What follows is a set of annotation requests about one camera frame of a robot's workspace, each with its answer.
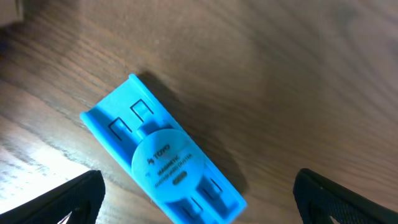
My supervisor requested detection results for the blue magnetic whiteboard eraser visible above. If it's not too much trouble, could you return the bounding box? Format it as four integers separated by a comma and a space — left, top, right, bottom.
80, 74, 247, 224

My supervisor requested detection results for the cardboard box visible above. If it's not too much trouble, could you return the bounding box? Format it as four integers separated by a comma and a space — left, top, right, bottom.
0, 0, 24, 28

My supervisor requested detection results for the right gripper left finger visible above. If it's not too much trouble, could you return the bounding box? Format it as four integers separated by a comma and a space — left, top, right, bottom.
1, 170, 106, 223

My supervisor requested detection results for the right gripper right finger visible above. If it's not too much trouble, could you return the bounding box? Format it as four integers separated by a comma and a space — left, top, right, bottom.
293, 168, 397, 224

